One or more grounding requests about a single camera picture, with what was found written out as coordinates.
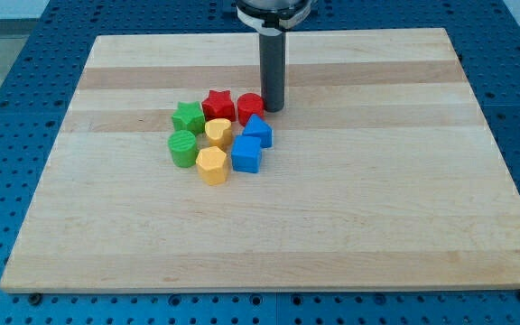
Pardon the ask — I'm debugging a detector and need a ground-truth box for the blue triangle block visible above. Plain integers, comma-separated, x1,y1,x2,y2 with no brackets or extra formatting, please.
242,114,273,148

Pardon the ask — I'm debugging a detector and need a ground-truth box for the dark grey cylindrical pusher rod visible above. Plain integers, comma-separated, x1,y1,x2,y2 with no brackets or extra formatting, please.
259,32,286,113

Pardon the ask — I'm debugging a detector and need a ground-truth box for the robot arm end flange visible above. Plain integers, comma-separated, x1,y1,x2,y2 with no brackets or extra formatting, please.
236,0,314,36

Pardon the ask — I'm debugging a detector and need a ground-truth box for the blue cube block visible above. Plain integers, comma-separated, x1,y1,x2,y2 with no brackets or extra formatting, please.
231,135,262,173

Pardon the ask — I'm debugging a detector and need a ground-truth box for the yellow hexagon block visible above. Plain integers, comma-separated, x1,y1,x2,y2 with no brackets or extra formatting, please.
196,146,230,185

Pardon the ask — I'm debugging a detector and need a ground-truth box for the yellow heart block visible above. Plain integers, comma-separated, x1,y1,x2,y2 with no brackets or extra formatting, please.
204,118,233,150

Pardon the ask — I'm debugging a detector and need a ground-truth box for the red cylinder block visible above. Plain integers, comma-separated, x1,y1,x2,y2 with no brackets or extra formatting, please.
237,93,265,126

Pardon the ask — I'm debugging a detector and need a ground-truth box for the red star block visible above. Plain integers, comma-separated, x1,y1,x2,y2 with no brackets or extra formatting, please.
201,89,236,122

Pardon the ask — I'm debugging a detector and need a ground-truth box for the green cylinder block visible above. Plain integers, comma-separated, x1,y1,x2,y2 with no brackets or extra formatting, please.
167,130,199,168

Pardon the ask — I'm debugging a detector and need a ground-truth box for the green star block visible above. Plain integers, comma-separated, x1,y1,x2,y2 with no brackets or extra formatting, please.
172,102,206,135

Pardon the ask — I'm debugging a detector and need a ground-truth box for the wooden board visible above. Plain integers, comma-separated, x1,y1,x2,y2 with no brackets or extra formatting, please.
0,28,520,293

